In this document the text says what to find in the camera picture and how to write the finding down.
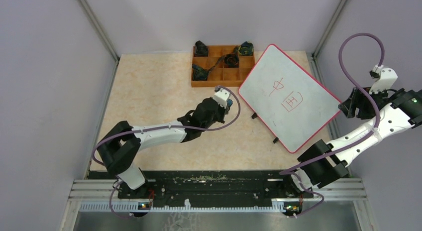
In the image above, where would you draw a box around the blue whiteboard eraser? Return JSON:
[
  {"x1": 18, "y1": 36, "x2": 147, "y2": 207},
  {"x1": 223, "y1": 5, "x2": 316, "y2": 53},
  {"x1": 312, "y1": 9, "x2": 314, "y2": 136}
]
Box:
[{"x1": 226, "y1": 99, "x2": 233, "y2": 110}]

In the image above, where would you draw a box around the red framed whiteboard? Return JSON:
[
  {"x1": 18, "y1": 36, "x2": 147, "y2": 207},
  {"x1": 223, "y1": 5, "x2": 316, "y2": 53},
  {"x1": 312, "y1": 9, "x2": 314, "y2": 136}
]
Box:
[{"x1": 238, "y1": 44, "x2": 340, "y2": 153}]

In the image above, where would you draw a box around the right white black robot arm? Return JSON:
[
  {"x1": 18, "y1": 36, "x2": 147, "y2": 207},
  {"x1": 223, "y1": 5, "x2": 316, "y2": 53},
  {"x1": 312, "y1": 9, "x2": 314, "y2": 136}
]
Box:
[{"x1": 280, "y1": 89, "x2": 422, "y2": 197}]

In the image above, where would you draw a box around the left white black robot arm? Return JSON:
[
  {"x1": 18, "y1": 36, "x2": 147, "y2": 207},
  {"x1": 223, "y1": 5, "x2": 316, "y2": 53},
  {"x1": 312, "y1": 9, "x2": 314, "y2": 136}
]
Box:
[{"x1": 97, "y1": 98, "x2": 233, "y2": 198}]

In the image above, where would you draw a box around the dark rolled cloth bottom-left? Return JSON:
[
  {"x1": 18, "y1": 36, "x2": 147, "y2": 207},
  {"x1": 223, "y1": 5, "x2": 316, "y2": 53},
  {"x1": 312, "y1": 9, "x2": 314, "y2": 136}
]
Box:
[{"x1": 192, "y1": 64, "x2": 211, "y2": 81}]

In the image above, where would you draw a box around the orange compartment tray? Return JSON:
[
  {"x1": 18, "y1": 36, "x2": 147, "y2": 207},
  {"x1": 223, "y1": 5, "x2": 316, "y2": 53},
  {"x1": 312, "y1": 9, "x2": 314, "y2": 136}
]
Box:
[{"x1": 191, "y1": 45, "x2": 255, "y2": 87}]

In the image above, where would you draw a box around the dark rolled cloth centre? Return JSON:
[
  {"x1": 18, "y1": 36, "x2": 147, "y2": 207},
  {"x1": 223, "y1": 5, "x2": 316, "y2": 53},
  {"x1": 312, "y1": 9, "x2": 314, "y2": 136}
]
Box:
[{"x1": 223, "y1": 53, "x2": 239, "y2": 68}]

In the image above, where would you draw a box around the dark rolled cloth top-left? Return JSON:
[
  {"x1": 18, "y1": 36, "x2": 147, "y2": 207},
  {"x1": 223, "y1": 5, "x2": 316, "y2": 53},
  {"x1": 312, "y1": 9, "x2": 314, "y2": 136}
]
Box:
[{"x1": 194, "y1": 40, "x2": 209, "y2": 57}]

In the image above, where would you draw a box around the dark rolled cloth top-right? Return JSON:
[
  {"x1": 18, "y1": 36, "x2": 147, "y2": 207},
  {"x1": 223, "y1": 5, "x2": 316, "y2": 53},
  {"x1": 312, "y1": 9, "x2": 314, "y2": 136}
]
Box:
[{"x1": 238, "y1": 41, "x2": 254, "y2": 56}]

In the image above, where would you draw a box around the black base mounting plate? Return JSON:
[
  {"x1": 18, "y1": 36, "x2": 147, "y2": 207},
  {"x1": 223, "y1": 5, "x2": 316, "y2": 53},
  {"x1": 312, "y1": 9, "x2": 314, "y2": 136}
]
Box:
[{"x1": 87, "y1": 170, "x2": 350, "y2": 209}]

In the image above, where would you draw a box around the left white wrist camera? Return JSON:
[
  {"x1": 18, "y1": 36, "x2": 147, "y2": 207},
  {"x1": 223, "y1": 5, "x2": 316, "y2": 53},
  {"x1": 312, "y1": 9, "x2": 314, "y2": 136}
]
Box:
[{"x1": 212, "y1": 86, "x2": 231, "y2": 108}]

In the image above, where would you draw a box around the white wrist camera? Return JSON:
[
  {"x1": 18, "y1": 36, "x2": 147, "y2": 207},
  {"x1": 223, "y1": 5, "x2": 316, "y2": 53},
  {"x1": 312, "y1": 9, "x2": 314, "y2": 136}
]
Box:
[
  {"x1": 212, "y1": 86, "x2": 231, "y2": 108},
  {"x1": 369, "y1": 65, "x2": 398, "y2": 95}
]

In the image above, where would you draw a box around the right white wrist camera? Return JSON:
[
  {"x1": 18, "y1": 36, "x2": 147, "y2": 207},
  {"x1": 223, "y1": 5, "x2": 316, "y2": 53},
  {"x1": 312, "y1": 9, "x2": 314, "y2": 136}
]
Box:
[{"x1": 369, "y1": 65, "x2": 398, "y2": 95}]

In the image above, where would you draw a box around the right aluminium corner post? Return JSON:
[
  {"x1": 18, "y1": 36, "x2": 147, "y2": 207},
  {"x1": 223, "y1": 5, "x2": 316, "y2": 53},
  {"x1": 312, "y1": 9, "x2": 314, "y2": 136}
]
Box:
[{"x1": 311, "y1": 0, "x2": 350, "y2": 60}]

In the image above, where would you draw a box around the aluminium corner post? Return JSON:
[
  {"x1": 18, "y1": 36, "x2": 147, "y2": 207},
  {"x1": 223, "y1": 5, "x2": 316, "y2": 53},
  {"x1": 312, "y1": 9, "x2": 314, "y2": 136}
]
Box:
[
  {"x1": 311, "y1": 0, "x2": 350, "y2": 60},
  {"x1": 77, "y1": 0, "x2": 120, "y2": 63}
]

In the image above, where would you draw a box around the aluminium rail frame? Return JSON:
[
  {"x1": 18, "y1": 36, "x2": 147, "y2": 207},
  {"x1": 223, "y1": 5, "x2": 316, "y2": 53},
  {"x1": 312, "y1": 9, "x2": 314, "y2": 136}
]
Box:
[{"x1": 68, "y1": 178, "x2": 367, "y2": 213}]

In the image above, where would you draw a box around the left aluminium corner post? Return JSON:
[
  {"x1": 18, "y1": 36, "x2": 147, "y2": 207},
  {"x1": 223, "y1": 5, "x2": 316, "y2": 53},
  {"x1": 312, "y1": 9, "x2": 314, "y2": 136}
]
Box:
[{"x1": 77, "y1": 0, "x2": 120, "y2": 63}]

